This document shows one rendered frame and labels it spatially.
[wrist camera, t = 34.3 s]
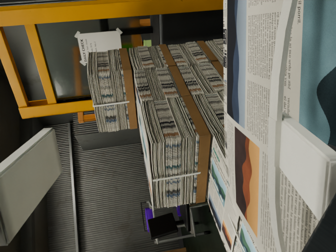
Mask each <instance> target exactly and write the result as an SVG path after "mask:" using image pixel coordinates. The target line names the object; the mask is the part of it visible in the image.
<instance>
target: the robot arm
mask: <svg viewBox="0 0 336 252"><path fill-rule="evenodd" d="M279 167H280V169H281V170H282V171H283V173H284V174H285V176H286V177H287V178H288V180H289V181H290V182H291V184H292V185H293V186H294V188H295V189H296V190H297V192H298V193H299V195H300V196H301V197H302V199H303V200H304V201H305V203H306V204H307V205H308V207H309V208H310V210H311V211H312V212H313V214H314V215H315V216H316V218H317V219H318V220H319V222H318V224H317V226H316V227H315V229H314V231H313V233H312V234H311V236H310V238H309V240H308V241H307V243H306V245H305V246H304V248H303V250H302V252H336V146H333V145H330V144H325V143H324V142H323V141H321V140H320V139H319V138H318V137H316V136H315V135H314V134H312V133H311V132H310V131H309V130H307V129H306V128H305V127H303V126H302V125H301V124H300V123H298V122H297V121H296V120H295V119H293V118H292V117H291V116H289V115H288V114H287V113H286V112H282V121H281V137H280V158H279ZM62 171H63V169H62V164H61V158H60V153H59V148H58V143H57V138H56V133H55V129H53V128H52V127H50V128H43V129H42V130H41V131H40V132H38V133H37V134H36V135H35V136H33V137H32V138H31V139H30V140H28V141H27V142H26V143H25V144H23V145H22V146H21V147H20V148H18V149H17V150H16V151H15V152H14V153H12V154H11V155H10V156H9V157H7V158H6V159H5V160H4V161H2V162H1V163H0V246H8V244H9V243H10V242H11V241H12V239H13V238H14V237H15V235H16V234H17V233H18V231H19V230H20V228H21V227H22V226H23V224H24V223H25V222H26V220H27V219H28V218H29V216H30V215H31V213H32V212H33V211H34V209H35V208H36V207H37V205H38V204H39V203H40V201H41V200H42V198H43V197H44V196H45V194H46V193H47V192H48V190H49V189H50V188H51V186H52V185H53V184H54V182H55V181H56V179H57V178H58V177H59V175H60V174H61V173H62Z"/></svg>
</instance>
